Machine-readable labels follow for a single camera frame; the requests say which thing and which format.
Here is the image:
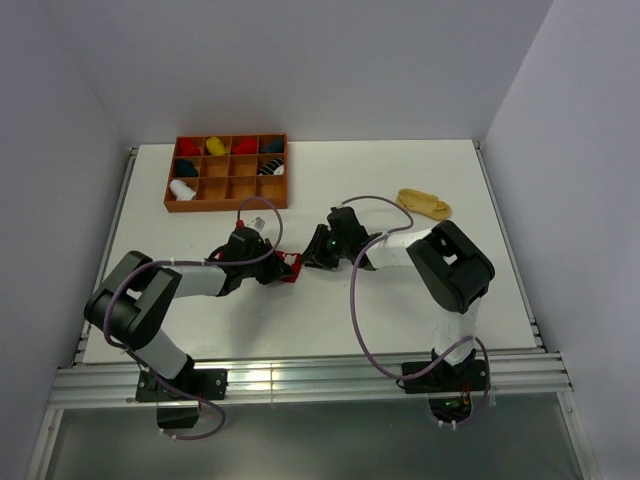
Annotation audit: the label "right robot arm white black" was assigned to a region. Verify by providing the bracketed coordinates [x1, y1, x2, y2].
[302, 206, 495, 390]

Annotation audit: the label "red santa sock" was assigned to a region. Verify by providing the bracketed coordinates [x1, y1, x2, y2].
[276, 250, 302, 283]

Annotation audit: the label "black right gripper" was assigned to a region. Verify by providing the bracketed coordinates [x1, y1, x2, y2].
[298, 224, 350, 271]

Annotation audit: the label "yellow rolled sock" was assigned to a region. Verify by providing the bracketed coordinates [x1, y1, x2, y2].
[205, 136, 229, 156]

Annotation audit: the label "dark teal rolled sock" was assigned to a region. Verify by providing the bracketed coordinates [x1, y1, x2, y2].
[259, 137, 285, 154]

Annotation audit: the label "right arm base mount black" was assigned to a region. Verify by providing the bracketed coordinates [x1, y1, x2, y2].
[396, 359, 489, 424]

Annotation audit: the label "red rolled sock middle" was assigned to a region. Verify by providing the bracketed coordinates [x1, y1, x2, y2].
[231, 136, 258, 155]

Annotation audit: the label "beige flat sock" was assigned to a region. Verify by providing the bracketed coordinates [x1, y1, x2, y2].
[396, 188, 452, 221]

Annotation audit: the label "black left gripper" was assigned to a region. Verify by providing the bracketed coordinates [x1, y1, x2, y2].
[240, 239, 294, 286]

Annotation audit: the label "wooden compartment tray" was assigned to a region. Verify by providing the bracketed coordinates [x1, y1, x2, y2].
[164, 133, 289, 213]

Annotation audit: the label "red rolled sock left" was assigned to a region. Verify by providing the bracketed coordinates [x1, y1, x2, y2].
[177, 138, 201, 156]

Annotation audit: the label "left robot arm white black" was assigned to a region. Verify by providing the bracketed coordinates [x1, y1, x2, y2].
[84, 226, 299, 399]

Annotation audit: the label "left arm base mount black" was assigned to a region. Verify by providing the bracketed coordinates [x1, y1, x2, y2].
[135, 368, 229, 431]

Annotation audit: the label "red rolled sock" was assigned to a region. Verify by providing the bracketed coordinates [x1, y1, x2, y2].
[231, 136, 258, 155]
[177, 138, 201, 156]

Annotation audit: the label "dark navy rolled sock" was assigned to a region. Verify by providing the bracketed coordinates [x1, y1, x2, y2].
[174, 158, 199, 178]

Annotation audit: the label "black white striped rolled sock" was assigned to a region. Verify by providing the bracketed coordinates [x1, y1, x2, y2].
[257, 157, 285, 176]

